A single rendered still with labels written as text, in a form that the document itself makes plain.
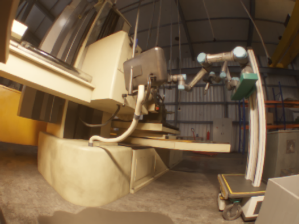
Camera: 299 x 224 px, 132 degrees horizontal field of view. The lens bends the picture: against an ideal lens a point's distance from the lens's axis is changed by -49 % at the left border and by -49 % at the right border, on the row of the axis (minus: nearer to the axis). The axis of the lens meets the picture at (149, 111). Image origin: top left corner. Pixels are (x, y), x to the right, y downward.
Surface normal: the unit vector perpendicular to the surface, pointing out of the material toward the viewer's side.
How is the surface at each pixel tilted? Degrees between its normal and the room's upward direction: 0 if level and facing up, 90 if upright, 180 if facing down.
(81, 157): 90
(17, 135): 90
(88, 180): 90
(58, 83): 90
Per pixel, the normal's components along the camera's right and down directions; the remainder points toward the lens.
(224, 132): -0.43, -0.21
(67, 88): 0.90, 0.00
